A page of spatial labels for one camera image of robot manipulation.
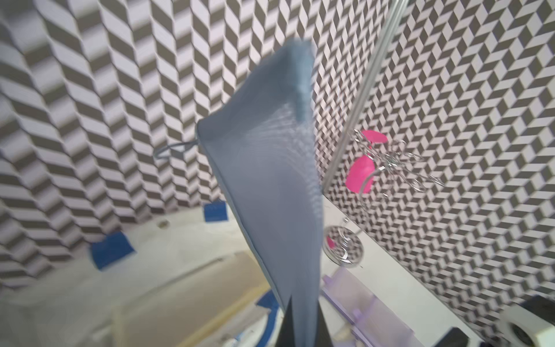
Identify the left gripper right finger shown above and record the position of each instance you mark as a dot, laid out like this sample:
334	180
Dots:
323	338

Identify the right purple mesh pouch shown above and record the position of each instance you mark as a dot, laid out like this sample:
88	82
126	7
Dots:
372	321

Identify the large yellow trim mesh pouch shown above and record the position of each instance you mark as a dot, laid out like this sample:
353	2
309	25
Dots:
202	308

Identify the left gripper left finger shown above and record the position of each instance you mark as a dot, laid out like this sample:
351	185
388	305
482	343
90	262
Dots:
286	336

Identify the white canvas bag blue handles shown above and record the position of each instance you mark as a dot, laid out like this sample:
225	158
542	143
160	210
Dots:
73	305

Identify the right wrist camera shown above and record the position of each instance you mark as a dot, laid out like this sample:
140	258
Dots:
530	323

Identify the chrome wire stand pink discs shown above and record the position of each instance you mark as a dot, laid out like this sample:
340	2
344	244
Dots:
373	176

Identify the grey blue mesh pouch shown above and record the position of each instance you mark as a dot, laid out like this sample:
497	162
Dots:
261	148

